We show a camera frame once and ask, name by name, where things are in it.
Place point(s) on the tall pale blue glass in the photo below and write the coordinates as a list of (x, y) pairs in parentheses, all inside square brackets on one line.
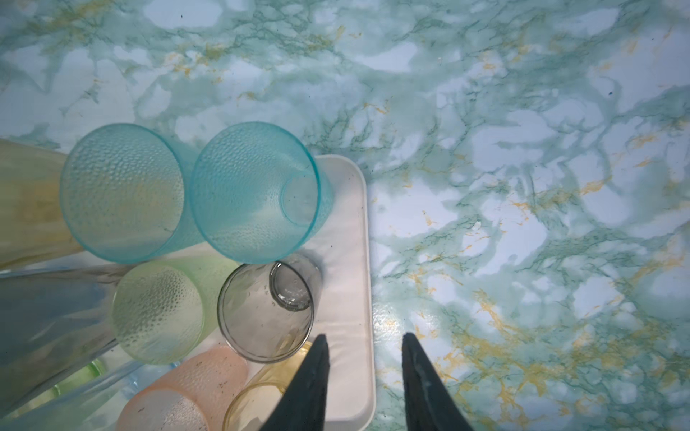
[(92, 406)]

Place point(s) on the cream plastic tray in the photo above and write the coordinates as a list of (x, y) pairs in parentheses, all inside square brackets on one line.
[(344, 315)]

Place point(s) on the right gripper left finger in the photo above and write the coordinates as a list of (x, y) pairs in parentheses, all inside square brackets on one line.
[(305, 388)]

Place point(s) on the tall grey glass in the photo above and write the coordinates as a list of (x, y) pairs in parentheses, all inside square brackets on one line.
[(52, 324)]

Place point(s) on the tall yellow glass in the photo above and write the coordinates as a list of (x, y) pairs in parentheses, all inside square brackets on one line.
[(33, 228)]

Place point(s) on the teal dotted glass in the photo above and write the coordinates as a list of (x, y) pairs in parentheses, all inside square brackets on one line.
[(257, 194), (124, 193)]

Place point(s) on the small light green glass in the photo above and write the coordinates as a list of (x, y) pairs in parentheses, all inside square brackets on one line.
[(163, 309)]

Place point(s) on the tall green glass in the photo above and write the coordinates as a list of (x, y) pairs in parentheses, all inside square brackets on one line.
[(82, 377)]

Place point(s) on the small grey glass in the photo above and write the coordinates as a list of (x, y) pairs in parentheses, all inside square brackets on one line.
[(266, 311)]

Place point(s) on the small pink glass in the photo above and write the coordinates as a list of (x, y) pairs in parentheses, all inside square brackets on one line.
[(193, 396)]

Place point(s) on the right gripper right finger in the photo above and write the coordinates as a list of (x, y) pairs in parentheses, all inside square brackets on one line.
[(428, 405)]

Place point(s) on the small amber glass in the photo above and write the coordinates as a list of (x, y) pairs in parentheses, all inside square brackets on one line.
[(255, 403)]

